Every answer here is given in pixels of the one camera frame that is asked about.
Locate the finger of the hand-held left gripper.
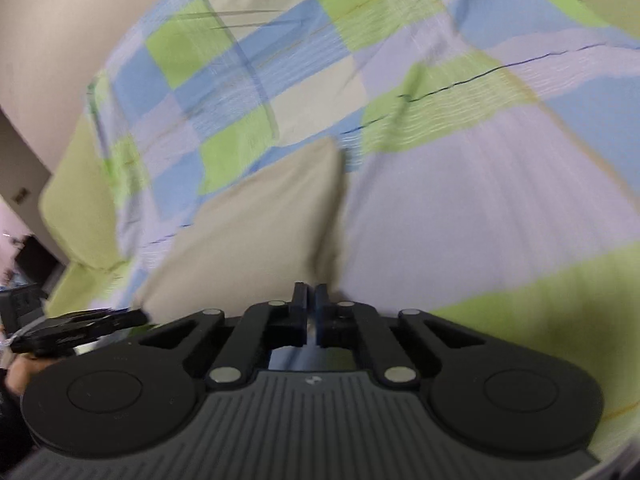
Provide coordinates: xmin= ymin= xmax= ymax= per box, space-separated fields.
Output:
xmin=75 ymin=308 xmax=149 ymax=335

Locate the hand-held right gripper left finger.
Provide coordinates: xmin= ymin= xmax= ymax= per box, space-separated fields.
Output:
xmin=137 ymin=282 xmax=307 ymax=388

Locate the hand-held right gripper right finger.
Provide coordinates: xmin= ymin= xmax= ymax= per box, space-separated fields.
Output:
xmin=316 ymin=284 xmax=486 ymax=388

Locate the beige pillow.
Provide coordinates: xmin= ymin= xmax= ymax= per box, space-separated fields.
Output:
xmin=132 ymin=136 xmax=351 ymax=322

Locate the person's left hand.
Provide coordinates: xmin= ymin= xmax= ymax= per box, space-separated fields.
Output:
xmin=5 ymin=357 xmax=51 ymax=397

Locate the black cabinet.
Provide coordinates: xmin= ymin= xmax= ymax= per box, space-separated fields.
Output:
xmin=14 ymin=236 xmax=58 ymax=288

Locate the green covered sofa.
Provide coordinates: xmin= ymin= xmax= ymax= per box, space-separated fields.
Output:
xmin=39 ymin=0 xmax=640 ymax=317

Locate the plaid bed sheet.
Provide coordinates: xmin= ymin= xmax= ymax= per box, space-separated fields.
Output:
xmin=85 ymin=0 xmax=640 ymax=461

